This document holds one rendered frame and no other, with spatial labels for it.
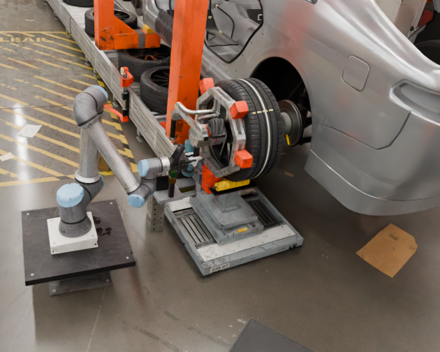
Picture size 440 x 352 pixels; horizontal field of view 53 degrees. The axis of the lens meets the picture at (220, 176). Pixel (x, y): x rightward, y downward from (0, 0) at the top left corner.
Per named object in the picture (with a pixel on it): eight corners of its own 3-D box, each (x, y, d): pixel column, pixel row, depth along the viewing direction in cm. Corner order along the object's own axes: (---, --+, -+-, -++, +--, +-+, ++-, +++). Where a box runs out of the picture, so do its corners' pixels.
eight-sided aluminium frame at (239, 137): (236, 190, 284) (251, 114, 253) (227, 192, 281) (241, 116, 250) (199, 147, 321) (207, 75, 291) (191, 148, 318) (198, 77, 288)
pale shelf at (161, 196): (183, 199, 295) (183, 195, 293) (159, 204, 287) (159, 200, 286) (158, 164, 324) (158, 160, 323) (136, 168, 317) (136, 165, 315)
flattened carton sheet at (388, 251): (421, 244, 355) (423, 241, 353) (391, 278, 319) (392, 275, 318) (387, 225, 370) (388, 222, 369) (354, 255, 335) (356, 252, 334)
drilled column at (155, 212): (163, 229, 331) (166, 184, 307) (150, 232, 326) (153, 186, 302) (158, 221, 337) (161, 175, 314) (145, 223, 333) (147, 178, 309)
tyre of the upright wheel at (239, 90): (221, 112, 337) (252, 191, 317) (193, 115, 326) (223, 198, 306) (258, 56, 281) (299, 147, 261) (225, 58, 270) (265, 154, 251)
